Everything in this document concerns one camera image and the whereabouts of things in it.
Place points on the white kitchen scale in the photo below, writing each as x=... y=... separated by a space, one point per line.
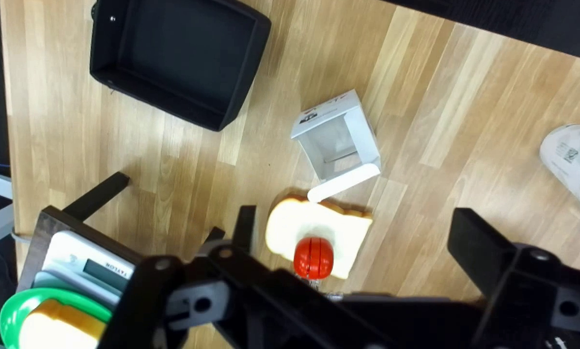
x=84 y=264

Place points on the black square tray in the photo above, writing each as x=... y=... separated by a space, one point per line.
x=183 y=58

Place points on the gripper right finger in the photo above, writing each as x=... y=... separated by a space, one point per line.
x=527 y=276

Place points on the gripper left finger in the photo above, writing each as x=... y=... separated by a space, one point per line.
x=150 y=295

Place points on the toy bread slice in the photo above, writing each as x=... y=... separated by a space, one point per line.
x=57 y=327
x=290 y=228

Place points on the green plate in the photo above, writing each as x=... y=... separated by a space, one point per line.
x=16 y=310

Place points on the white open cardboard box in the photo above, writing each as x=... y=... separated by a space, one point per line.
x=338 y=140

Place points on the white plastic container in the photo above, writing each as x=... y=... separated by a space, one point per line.
x=573 y=160

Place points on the dark brown wooden stand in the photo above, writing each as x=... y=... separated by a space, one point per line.
x=52 y=223

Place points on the red toy tomato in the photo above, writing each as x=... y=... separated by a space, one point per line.
x=313 y=258

